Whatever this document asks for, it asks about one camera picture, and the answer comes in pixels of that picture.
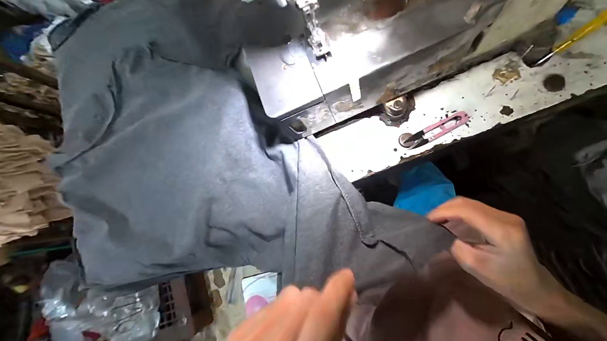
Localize person's left hand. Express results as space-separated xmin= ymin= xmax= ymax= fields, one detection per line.
xmin=217 ymin=267 xmax=364 ymax=341

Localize pile of dark garments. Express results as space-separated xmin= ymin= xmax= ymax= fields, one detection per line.
xmin=350 ymin=107 xmax=607 ymax=341

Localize clear plastic bag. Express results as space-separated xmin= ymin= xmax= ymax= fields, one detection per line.
xmin=34 ymin=245 xmax=167 ymax=341

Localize bright blue cloth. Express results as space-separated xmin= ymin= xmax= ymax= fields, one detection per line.
xmin=388 ymin=158 xmax=458 ymax=220

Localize person's right hand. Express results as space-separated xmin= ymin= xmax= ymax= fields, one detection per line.
xmin=425 ymin=183 xmax=572 ymax=331

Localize person's body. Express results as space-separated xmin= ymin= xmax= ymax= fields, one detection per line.
xmin=326 ymin=238 xmax=556 ymax=341

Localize grey garment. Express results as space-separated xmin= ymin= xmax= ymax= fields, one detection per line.
xmin=26 ymin=0 xmax=463 ymax=340

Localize sewing machine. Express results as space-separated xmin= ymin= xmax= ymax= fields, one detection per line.
xmin=234 ymin=0 xmax=607 ymax=147

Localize brown plastic crate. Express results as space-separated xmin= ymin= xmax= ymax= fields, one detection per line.
xmin=135 ymin=275 xmax=198 ymax=341

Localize silvery plastic bag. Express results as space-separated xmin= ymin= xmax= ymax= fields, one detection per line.
xmin=4 ymin=0 xmax=110 ymax=27

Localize blue cap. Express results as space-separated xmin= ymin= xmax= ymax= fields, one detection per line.
xmin=554 ymin=5 xmax=581 ymax=26

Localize pink thread snips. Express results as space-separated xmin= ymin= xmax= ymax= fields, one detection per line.
xmin=396 ymin=110 xmax=473 ymax=152

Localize pink round object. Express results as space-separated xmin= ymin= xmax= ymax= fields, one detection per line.
xmin=243 ymin=293 xmax=271 ymax=319

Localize yellow-handled screwdriver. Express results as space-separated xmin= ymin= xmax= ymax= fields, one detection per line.
xmin=525 ymin=5 xmax=607 ymax=68

